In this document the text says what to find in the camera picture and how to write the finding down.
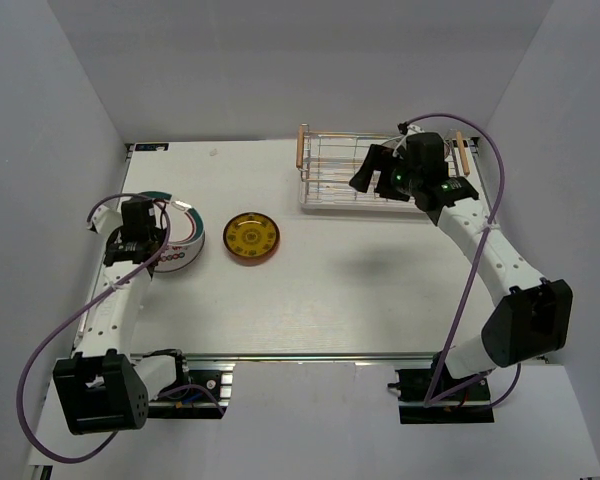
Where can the metal wire dish rack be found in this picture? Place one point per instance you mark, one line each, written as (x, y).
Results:
(327, 160)

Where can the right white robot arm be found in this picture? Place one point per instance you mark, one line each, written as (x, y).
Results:
(531, 313)

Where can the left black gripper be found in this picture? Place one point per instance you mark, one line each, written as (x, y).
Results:
(160, 233)

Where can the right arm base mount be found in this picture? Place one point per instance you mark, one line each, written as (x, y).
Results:
(450, 402)

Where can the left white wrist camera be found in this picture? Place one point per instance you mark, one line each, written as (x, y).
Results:
(104, 221)

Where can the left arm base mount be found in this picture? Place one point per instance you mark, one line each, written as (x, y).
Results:
(201, 391)

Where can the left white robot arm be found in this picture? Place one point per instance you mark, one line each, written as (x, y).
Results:
(100, 388)

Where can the white plate red lettering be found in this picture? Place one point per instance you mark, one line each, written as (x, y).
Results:
(179, 256)

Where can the white plate green rim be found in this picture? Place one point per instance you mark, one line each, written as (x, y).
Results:
(187, 227)

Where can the black label sticker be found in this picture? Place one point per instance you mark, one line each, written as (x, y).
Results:
(151, 147)

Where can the yellow patterned plate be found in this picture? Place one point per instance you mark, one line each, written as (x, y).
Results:
(250, 233)

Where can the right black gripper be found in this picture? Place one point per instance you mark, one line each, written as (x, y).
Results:
(380, 158)

